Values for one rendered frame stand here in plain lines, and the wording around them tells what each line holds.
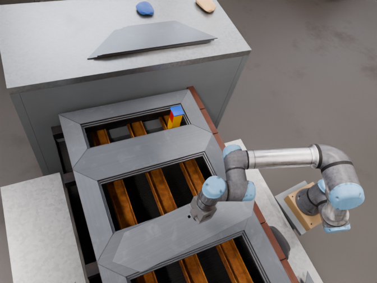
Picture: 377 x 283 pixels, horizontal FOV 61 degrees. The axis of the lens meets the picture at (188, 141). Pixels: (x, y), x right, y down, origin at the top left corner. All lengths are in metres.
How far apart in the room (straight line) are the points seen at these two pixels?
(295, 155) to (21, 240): 1.19
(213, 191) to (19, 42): 1.23
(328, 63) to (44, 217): 3.43
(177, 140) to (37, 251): 0.81
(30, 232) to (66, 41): 0.94
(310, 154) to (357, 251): 1.68
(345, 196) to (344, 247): 1.59
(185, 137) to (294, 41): 2.73
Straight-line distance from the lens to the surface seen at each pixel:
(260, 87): 3.37
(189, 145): 1.67
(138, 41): 1.80
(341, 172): 1.28
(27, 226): 1.60
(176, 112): 1.73
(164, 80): 1.83
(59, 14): 2.00
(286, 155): 1.26
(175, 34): 1.89
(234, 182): 1.17
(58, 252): 1.54
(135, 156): 1.60
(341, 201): 1.28
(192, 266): 1.60
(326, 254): 2.72
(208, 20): 2.10
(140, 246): 1.43
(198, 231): 1.48
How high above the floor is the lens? 2.22
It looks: 55 degrees down
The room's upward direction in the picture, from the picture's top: 18 degrees clockwise
